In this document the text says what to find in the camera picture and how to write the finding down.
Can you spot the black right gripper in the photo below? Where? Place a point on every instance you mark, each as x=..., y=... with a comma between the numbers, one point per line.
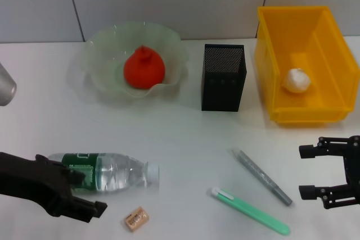
x=353, y=169

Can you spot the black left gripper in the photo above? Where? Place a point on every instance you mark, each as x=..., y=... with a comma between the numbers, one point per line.
x=33, y=181

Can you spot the clear green-label water bottle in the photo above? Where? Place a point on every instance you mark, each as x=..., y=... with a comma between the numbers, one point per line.
x=121, y=172

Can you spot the white paper ball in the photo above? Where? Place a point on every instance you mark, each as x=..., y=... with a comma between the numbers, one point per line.
x=296, y=81

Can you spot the red tomato-shaped plush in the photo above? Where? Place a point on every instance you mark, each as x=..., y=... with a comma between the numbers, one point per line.
x=144, y=68

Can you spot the grey marker pen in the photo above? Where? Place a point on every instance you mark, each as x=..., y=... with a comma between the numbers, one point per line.
x=261, y=176

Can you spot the tan eraser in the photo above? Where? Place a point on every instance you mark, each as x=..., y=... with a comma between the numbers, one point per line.
x=136, y=219

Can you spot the black mesh pen holder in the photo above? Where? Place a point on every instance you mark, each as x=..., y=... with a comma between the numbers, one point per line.
x=222, y=91

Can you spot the pale green glass fruit bowl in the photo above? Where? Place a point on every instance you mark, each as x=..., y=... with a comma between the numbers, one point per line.
x=107, y=46

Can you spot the yellow plastic bin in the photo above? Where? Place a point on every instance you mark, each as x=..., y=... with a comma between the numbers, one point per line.
x=329, y=54

